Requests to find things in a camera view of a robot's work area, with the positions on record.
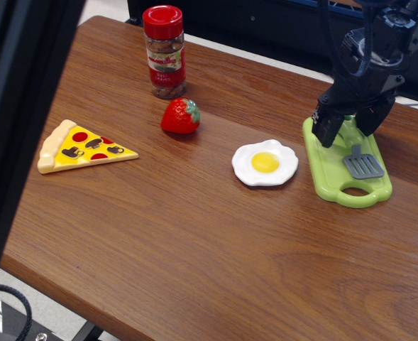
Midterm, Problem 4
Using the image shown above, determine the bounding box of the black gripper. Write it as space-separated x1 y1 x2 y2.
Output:
312 28 407 148

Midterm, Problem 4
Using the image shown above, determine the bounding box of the green handled grey spatula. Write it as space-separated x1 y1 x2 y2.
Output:
336 115 386 180

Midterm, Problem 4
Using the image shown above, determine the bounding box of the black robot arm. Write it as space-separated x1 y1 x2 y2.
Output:
312 1 418 148

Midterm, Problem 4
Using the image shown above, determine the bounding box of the green plastic cutting board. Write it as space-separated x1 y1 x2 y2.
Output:
302 118 392 208

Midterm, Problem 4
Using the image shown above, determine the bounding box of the toy fried egg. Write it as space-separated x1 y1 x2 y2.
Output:
231 139 299 186

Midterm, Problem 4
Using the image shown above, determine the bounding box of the toy strawberry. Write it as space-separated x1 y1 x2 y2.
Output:
160 97 201 134

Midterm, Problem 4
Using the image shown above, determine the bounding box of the red capped spice jar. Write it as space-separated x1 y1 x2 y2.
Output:
143 5 187 99

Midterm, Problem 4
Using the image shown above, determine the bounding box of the toy pizza slice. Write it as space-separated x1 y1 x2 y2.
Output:
37 119 139 174

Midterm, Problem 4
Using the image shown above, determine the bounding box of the black metal frame rail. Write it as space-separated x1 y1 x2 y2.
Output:
127 0 418 101

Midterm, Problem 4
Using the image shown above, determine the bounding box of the black base bracket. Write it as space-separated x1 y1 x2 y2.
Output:
0 283 105 341

